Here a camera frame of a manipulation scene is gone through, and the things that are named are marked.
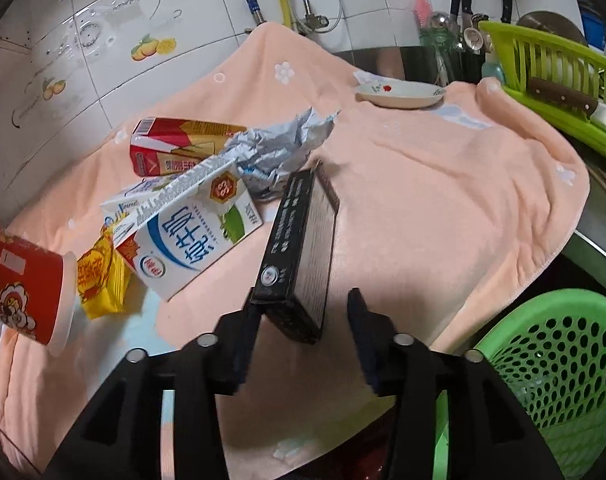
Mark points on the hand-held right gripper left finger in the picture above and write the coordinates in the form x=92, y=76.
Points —
x=233, y=352

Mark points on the red paper cup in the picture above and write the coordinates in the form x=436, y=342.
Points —
x=23, y=280

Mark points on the fruit wall sticker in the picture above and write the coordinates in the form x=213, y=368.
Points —
x=153, y=47
x=54, y=89

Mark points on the yellow snack packet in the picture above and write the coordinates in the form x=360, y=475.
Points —
x=100, y=280

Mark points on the black cardboard box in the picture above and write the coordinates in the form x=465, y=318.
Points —
x=283, y=240

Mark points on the green utensil holder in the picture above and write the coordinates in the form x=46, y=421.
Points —
x=435, y=52

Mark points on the transparent wall hook rack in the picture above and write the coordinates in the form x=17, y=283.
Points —
x=90, y=30

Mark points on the dark round pot lid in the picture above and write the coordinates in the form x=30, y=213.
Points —
x=548, y=25

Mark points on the green plastic basket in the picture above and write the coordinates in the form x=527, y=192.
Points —
x=558, y=340

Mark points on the white blue printed carton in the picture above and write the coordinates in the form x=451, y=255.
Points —
x=133, y=190

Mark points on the metal water valve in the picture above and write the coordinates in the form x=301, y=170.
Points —
x=315, y=21

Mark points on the pink brush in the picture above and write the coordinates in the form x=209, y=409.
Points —
x=423, y=10

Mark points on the peach towel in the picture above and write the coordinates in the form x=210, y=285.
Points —
x=423, y=200

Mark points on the crumpled silver foil wrapper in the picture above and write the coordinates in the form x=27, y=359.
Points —
x=273, y=150

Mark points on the stainless steel basin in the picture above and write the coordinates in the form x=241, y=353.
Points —
x=383, y=60

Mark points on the dark red object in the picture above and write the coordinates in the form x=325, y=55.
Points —
x=353, y=445

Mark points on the green dish rack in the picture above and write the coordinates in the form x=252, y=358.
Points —
x=533, y=105

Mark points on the red yellow drink bottle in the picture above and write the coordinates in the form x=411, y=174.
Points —
x=173, y=145

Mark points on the white floral plate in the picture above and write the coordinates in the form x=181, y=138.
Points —
x=398, y=94

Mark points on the white milk carton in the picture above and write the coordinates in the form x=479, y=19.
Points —
x=193, y=245

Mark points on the metal spoon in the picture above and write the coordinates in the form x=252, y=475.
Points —
x=440, y=21
x=473, y=39

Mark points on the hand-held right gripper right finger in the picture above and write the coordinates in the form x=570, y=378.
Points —
x=367, y=340

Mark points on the blue container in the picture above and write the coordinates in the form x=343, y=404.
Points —
x=594, y=25

